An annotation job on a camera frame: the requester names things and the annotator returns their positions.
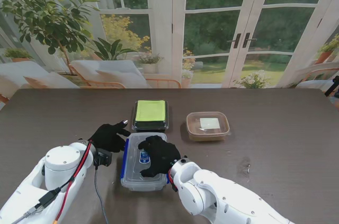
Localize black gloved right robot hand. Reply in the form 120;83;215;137
138;135;182;178

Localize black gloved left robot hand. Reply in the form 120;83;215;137
88;120;131;154

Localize clear container with blue clips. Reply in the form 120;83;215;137
120;132;169;192

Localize clear lid with blue label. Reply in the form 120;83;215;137
121;132;168;185

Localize black plastic ridged tray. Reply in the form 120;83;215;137
133;100;171;131

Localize clear lid with green paper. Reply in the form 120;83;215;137
133;100;169;129

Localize clear lid with white label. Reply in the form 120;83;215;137
186;112;231;138

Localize printed garden door backdrop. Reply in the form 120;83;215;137
0;0;339;90

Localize black tripod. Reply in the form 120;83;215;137
324;75;339;98

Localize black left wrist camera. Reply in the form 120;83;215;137
93;147;113;168

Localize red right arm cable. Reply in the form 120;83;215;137
167;167;177;189

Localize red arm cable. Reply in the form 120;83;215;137
167;167;177;189
52;140;94;224

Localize red left arm cable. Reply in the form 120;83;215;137
52;140;94;224

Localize grey left arm cable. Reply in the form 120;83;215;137
12;165;110;224

